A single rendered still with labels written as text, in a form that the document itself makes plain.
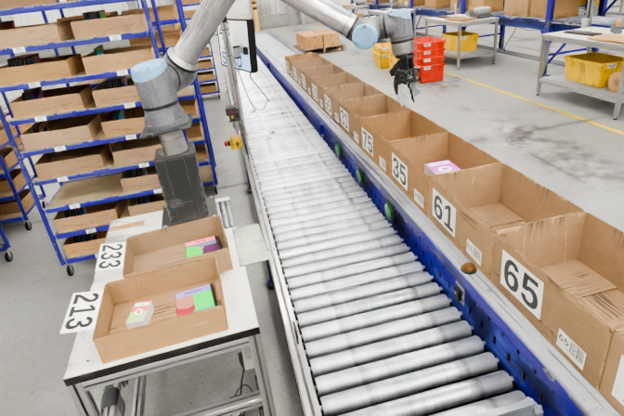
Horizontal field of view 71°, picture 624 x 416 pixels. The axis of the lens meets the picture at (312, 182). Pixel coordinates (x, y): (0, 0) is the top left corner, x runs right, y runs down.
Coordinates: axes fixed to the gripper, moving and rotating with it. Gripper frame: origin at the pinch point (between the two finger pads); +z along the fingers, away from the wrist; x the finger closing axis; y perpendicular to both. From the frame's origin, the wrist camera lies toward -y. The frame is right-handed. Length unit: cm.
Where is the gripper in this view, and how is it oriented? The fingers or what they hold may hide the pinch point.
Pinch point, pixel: (407, 100)
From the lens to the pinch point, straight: 193.7
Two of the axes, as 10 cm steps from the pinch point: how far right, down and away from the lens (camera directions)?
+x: 9.2, -3.1, 2.5
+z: 2.0, 9.1, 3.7
